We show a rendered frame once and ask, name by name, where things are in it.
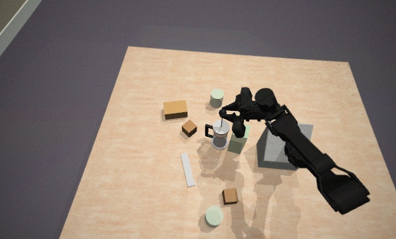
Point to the white flat bar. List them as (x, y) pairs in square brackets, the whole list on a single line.
[(187, 169)]

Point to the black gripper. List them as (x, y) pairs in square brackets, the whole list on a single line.
[(238, 127)]

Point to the tan cube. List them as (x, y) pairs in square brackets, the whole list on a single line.
[(189, 128), (230, 196)]

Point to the tan rectangular block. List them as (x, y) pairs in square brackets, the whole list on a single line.
[(174, 110)]

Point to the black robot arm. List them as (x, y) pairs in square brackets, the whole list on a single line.
[(343, 193)]

